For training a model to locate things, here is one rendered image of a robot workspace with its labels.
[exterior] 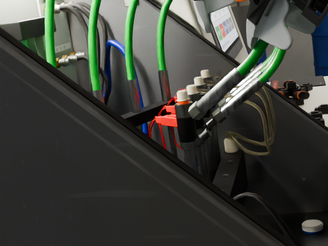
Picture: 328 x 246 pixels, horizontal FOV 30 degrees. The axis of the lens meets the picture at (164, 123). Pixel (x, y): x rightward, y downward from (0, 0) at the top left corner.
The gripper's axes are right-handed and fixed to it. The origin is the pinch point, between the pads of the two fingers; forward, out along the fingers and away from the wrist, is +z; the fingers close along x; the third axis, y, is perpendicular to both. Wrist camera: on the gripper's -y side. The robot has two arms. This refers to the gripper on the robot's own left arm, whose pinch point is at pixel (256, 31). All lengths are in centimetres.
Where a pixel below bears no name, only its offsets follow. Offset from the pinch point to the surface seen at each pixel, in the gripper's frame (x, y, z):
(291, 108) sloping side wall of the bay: 31.7, 1.6, 36.2
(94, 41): 0.5, -24.7, 23.8
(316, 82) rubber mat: 83, -8, 71
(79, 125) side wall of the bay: -27.7, -1.0, -0.8
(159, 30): 17.1, -23.8, 29.2
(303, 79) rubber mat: 86, -12, 76
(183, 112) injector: -0.7, -4.2, 20.2
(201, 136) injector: 0.2, -0.3, 22.4
